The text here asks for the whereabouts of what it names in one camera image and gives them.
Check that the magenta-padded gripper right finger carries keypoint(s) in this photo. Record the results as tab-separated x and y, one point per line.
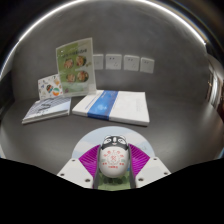
151	170

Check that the white wall sockets group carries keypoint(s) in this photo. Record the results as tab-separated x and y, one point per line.
113	61

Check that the grey and white large book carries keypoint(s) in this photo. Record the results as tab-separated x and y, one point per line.
46	110

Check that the white panda-print computer mouse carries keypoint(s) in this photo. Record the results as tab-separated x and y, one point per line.
113	160

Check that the white book with blue band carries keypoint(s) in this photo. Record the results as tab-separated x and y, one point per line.
126	106

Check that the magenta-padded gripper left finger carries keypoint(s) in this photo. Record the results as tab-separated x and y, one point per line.
75	171

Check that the green food menu stand sign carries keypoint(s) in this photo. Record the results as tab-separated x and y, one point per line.
76	66

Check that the white card with colourful stickers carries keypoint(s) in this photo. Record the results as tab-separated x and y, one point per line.
49	87

